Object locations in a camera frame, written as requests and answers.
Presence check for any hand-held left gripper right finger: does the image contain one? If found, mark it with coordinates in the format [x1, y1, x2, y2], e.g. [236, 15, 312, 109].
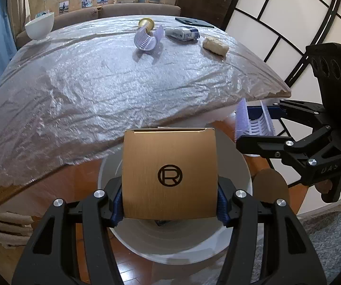
[216, 176, 328, 285]

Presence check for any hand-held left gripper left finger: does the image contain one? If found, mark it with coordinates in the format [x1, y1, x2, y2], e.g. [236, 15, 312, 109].
[12, 176, 123, 285]

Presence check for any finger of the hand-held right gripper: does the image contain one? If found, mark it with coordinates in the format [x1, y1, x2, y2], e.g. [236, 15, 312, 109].
[236, 126, 337, 170]
[246, 99, 328, 129]

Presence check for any gold cardboard box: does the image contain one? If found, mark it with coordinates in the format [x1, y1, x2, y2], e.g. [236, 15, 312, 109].
[121, 128, 220, 221]

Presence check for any person's right hand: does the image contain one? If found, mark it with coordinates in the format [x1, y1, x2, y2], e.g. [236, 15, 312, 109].
[315, 160, 341, 207]

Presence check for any round brown stool seat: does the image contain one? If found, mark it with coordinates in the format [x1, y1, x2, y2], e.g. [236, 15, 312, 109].
[253, 169, 290, 216]

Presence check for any white panel sliding door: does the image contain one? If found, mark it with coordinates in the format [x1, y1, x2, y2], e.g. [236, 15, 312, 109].
[224, 0, 341, 187]

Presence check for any beige sponge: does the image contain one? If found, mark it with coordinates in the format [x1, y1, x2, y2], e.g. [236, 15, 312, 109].
[202, 36, 229, 56]

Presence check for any grey rug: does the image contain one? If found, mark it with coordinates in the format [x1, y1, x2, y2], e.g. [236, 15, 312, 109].
[253, 208, 341, 285]

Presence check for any clear plastic table cover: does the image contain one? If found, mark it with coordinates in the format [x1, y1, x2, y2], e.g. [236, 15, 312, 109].
[0, 15, 291, 208]

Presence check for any beige folded cloth stack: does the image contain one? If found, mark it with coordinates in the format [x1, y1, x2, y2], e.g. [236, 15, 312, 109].
[0, 203, 33, 248]

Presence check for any blue smartphone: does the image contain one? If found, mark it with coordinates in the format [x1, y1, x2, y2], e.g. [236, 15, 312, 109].
[175, 17, 215, 29]

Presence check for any white blue tube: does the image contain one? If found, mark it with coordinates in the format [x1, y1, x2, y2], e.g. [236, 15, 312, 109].
[165, 27, 201, 42]

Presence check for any dark wooden cabinet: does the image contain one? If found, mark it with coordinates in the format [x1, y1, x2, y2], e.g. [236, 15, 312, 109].
[176, 0, 242, 30]

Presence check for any small yellow cup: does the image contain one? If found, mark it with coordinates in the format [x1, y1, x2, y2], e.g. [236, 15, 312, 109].
[138, 18, 154, 34]

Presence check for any white footed bowl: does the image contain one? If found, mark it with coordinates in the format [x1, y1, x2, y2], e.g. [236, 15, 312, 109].
[25, 12, 55, 40]

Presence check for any beige curtain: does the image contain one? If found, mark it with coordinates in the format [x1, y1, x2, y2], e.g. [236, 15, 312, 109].
[7, 0, 28, 27]

